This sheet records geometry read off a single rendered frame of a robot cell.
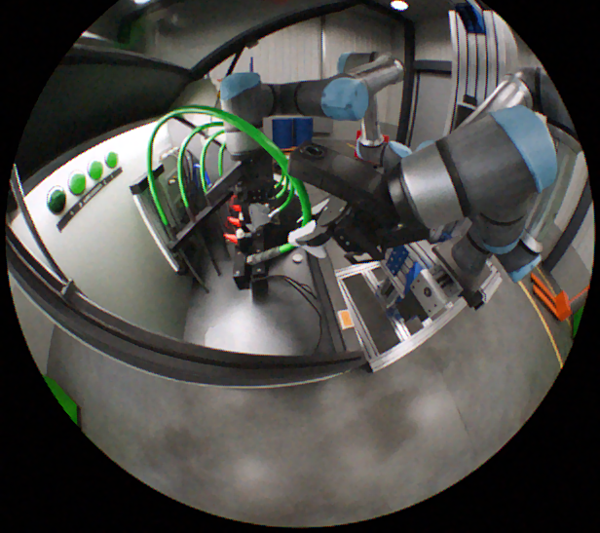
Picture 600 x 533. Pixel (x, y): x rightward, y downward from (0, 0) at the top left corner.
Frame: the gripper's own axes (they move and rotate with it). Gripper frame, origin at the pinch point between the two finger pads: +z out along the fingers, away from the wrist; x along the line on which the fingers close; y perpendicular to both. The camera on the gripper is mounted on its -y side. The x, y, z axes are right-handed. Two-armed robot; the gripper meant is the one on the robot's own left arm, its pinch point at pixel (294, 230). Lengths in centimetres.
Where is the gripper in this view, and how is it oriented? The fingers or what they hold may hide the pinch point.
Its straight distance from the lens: 30.5
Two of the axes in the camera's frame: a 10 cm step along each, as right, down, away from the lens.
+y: 7.2, 6.3, 3.1
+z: -5.5, 2.4, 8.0
